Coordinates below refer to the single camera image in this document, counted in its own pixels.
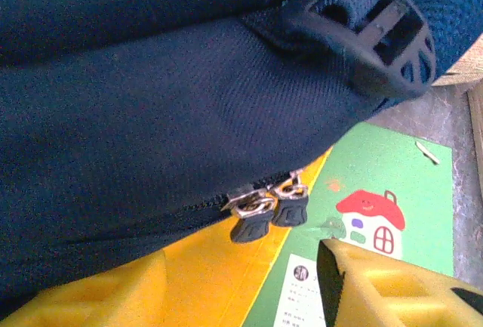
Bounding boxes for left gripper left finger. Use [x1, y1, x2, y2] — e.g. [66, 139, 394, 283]
[0, 250, 169, 327]

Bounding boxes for green book with house picture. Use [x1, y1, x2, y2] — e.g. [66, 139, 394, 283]
[245, 121, 454, 327]

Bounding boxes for navy blue backpack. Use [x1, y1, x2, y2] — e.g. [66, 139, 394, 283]
[0, 0, 483, 320]

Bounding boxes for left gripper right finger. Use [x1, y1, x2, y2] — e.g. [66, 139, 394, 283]
[315, 238, 483, 327]

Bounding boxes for yellow book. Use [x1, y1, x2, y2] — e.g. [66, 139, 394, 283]
[162, 145, 334, 327]

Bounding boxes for small pale scrap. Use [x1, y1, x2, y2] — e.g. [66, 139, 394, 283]
[414, 140, 441, 165]

